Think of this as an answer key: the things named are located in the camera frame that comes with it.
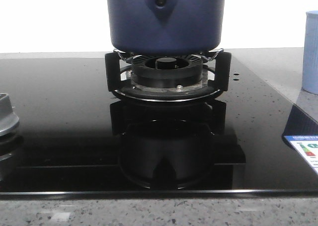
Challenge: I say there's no dark blue cooking pot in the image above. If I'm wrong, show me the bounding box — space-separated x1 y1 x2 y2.
107 0 225 55

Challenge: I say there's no light blue ribbed cup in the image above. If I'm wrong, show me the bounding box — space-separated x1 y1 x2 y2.
302 10 318 94

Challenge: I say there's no black pot support grate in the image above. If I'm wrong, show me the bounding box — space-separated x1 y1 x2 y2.
105 50 232 91

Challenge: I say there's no black round gas burner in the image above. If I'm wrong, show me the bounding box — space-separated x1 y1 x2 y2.
105 53 223 102

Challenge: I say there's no black glass gas cooktop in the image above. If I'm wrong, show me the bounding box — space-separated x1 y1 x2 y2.
0 58 318 199

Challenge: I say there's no silver stove control knob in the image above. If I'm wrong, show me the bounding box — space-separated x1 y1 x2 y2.
0 93 19 137

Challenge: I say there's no energy rating label sticker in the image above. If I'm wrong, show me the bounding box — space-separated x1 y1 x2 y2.
284 135 318 174

